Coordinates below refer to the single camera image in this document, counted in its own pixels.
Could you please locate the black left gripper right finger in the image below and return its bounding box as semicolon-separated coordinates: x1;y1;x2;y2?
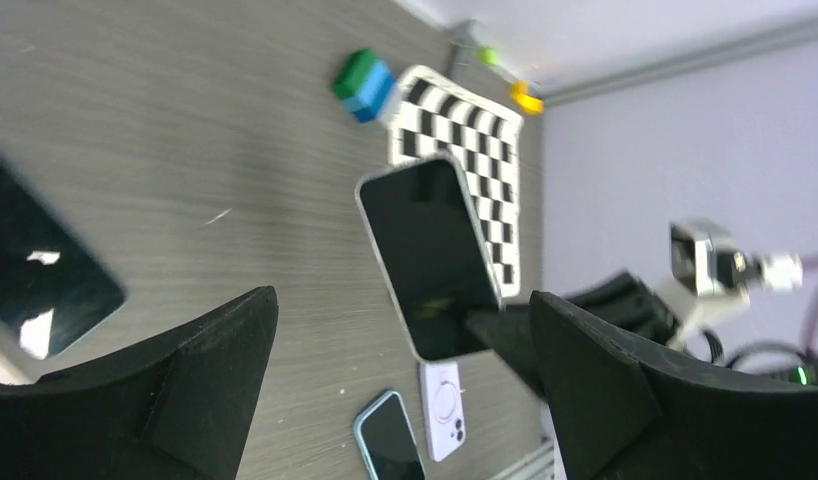
529;291;818;479

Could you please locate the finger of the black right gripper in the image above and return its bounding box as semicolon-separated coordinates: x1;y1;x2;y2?
464;305;545;398

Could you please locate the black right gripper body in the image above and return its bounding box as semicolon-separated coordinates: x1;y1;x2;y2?
565;270;679;345

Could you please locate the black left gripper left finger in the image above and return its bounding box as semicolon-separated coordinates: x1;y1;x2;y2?
0;286;278;479

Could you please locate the teal phone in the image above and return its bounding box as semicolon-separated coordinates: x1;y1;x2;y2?
356;153;502;362

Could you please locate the dark phone face up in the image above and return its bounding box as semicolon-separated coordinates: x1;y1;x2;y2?
0;158;127;360

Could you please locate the lilac phone case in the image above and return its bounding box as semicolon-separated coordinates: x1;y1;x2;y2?
419;362;466;462

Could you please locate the light blue phone face up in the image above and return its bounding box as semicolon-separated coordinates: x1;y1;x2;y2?
353;389;426;480

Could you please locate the yellow curved toy piece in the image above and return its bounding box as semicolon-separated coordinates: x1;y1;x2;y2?
510;81;544;115

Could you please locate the black white chessboard mat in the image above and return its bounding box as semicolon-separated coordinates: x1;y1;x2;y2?
389;65;523;298

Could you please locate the small green cube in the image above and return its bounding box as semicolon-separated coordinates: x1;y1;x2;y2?
476;46;498;67

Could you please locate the green blue block stack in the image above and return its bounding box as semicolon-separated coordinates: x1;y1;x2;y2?
331;48;402;129

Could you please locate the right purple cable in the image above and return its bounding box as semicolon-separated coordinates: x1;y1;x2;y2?
687;248;818;372

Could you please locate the grey metal bracket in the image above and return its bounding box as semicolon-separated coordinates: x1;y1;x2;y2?
447;20;481;84

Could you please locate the aluminium frame rail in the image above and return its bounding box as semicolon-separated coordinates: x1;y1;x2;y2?
399;1;818;105

